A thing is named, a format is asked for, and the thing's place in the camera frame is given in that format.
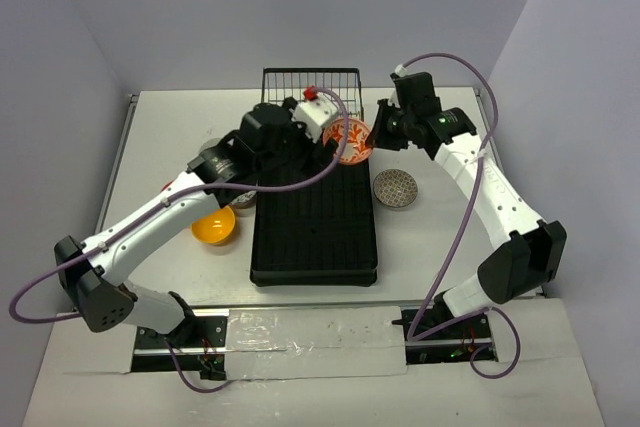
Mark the silver tape strip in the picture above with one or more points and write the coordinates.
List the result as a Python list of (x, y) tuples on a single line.
[(312, 343)]

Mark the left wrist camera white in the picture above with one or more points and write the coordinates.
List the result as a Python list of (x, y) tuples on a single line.
[(316, 112)]

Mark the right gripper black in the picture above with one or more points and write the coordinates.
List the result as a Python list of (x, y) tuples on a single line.
[(381, 139)]

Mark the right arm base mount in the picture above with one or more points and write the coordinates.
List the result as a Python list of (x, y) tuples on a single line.
[(453, 344)]

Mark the white ceramic bowl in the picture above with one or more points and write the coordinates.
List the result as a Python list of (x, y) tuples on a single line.
[(208, 144)]

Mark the dark floral patterned bowl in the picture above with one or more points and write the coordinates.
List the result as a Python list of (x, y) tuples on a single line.
[(245, 200)]

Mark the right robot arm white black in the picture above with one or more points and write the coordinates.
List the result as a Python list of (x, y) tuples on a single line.
[(527, 249)]

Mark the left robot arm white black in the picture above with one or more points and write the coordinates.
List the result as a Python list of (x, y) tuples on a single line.
[(94, 272)]

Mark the black dish rack tray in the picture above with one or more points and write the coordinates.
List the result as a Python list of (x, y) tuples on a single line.
[(320, 235)]

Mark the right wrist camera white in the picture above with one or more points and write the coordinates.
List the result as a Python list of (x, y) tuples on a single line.
[(400, 70)]

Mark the orange plastic bowl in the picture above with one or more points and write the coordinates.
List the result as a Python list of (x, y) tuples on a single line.
[(166, 186)]

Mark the yellow plastic bowl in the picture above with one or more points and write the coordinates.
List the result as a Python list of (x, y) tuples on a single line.
[(216, 228)]

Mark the orange white patterned bowl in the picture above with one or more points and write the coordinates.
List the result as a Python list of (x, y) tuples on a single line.
[(356, 150)]

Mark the brown geometric patterned bowl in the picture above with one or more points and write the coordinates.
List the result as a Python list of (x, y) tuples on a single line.
[(395, 188)]

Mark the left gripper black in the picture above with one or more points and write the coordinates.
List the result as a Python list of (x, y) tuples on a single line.
[(310, 148)]

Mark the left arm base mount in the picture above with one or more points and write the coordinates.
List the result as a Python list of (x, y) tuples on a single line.
[(202, 352)]

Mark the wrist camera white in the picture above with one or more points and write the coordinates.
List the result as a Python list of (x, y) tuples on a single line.
[(400, 70), (316, 112)]

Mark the black wire plate holder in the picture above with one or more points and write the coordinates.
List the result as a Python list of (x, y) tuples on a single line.
[(282, 89)]

